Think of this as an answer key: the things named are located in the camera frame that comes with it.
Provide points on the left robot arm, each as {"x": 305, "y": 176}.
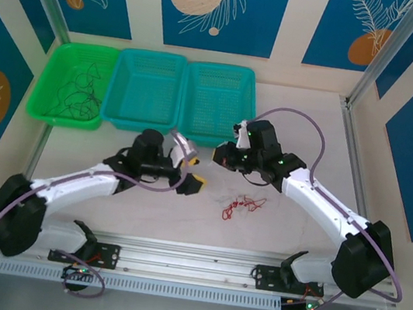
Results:
{"x": 80, "y": 182}

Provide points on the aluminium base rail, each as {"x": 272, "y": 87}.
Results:
{"x": 189, "y": 262}

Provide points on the aluminium side rail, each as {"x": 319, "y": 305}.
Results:
{"x": 36, "y": 148}
{"x": 353, "y": 147}

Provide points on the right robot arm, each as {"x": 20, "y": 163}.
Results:
{"x": 320, "y": 204}

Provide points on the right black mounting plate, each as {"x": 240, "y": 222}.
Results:
{"x": 266, "y": 276}

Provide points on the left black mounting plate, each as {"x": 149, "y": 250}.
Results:
{"x": 108, "y": 255}

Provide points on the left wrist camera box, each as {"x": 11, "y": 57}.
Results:
{"x": 181, "y": 151}

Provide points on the black mounting plate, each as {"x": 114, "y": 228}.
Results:
{"x": 266, "y": 276}
{"x": 108, "y": 255}

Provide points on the teal plastic basket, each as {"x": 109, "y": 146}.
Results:
{"x": 142, "y": 86}
{"x": 219, "y": 102}

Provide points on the green plastic basket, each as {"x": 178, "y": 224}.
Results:
{"x": 46, "y": 98}

